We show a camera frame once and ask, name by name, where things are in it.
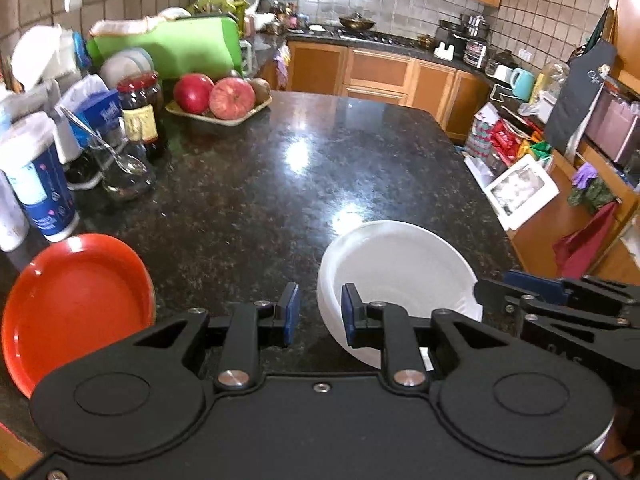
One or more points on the brown kiwi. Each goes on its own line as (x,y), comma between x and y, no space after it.
(261,91)

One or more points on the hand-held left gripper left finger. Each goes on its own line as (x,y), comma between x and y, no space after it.
(290,315)

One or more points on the white plastic bag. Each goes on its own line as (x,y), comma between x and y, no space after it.
(40,55)

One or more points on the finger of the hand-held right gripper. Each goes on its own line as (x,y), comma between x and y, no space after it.
(500,297)
(535,281)

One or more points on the pile of colourful snack packets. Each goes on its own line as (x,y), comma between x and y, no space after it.
(505,137)

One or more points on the glass with spoon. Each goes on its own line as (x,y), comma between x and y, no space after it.
(127,164)

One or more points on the wooden base cabinets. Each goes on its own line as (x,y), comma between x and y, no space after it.
(380,72)

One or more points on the purple water bottle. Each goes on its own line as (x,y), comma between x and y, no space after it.
(10,220)

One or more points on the mint green mug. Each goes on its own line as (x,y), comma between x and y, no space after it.
(522,84)

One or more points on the red cloth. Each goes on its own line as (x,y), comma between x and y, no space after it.
(585,245)

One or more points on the white windowed box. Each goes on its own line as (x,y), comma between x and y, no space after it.
(520,190)

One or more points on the dark sauce jar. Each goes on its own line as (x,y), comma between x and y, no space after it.
(142,115)

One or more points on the black coffee machine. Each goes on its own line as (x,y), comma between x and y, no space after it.
(450,40)

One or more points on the stack of white dishes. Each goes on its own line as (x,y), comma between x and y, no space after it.
(125,65)

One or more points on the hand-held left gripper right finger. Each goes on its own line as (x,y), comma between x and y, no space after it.
(350,312)

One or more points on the orange plastic plate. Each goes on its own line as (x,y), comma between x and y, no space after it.
(75,305)

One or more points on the metal wok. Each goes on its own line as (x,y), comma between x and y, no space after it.
(357,22)

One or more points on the white ribbed plastic bowl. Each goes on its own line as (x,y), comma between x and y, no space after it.
(400,265)

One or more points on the purple rubber glove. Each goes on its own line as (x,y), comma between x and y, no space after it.
(584,176)

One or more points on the green cutting board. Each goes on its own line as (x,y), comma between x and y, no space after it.
(195,47)

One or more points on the white toaster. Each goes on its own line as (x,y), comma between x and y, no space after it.
(500,72)

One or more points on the dark apron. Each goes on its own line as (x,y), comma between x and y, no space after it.
(580,95)

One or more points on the blue tissue box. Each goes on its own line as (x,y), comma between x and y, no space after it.
(95,112)

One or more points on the blue paper cup white lid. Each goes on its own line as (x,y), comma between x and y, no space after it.
(42,190)

